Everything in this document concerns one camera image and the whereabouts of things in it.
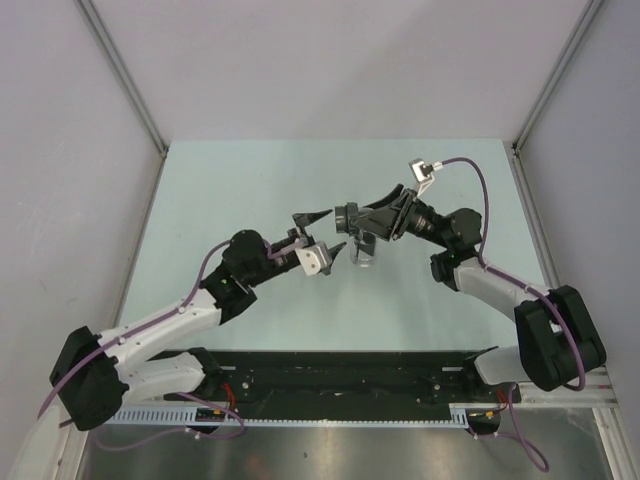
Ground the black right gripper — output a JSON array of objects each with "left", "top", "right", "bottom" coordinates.
[{"left": 350, "top": 183, "right": 452, "bottom": 249}]

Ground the dark grey threaded ring nut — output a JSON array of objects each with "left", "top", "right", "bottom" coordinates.
[{"left": 334, "top": 202, "right": 358, "bottom": 236}]

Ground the clear elbow fitting with grey nut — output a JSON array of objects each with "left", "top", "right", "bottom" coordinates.
[{"left": 347, "top": 202, "right": 377, "bottom": 268}]

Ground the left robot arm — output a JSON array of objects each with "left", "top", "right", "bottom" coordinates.
[{"left": 41, "top": 210, "right": 343, "bottom": 431}]

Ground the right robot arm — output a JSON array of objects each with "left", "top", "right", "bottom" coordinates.
[{"left": 336, "top": 185, "right": 607, "bottom": 401}]

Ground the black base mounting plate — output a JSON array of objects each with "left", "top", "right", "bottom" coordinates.
[{"left": 149, "top": 347, "right": 524, "bottom": 436}]

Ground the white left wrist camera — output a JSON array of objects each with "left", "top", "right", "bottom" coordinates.
[{"left": 295, "top": 241, "right": 327, "bottom": 276}]

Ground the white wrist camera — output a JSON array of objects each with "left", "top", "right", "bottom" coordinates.
[
  {"left": 409, "top": 158, "right": 444, "bottom": 198},
  {"left": 295, "top": 241, "right": 327, "bottom": 276}
]

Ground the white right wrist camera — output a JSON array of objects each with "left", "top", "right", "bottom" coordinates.
[{"left": 409, "top": 158, "right": 444, "bottom": 198}]

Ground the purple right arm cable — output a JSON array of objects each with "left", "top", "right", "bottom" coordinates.
[{"left": 442, "top": 157, "right": 586, "bottom": 390}]

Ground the right aluminium frame post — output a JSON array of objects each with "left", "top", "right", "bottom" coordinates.
[{"left": 514, "top": 0, "right": 609, "bottom": 151}]

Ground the aluminium frame post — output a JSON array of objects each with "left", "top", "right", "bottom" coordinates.
[
  {"left": 74, "top": 0, "right": 169, "bottom": 156},
  {"left": 514, "top": 0, "right": 609, "bottom": 151}
]

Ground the white slotted cable duct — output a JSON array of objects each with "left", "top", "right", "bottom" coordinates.
[{"left": 107, "top": 398, "right": 502, "bottom": 428}]

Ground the left aluminium frame post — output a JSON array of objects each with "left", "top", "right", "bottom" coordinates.
[{"left": 74, "top": 0, "right": 169, "bottom": 156}]

